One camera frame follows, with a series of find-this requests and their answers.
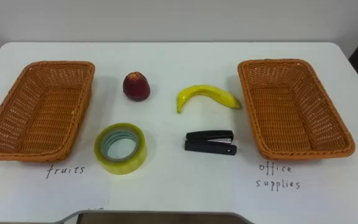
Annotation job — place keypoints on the yellow banana soft toy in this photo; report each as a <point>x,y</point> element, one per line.
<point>208,93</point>

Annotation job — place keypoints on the white desk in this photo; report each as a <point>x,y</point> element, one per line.
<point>169,62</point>

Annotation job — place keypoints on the black stapler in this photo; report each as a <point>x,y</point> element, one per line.
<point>210,147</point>

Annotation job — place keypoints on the orange wicker basket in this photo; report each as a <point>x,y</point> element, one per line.
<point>48,118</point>
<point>287,118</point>

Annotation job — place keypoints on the yellow clear tape roll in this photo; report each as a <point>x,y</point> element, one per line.
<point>121,167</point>

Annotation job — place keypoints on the red strawberry soft toy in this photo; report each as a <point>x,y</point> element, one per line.
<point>136,87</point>

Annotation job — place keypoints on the robot body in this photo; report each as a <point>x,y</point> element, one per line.
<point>154,219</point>

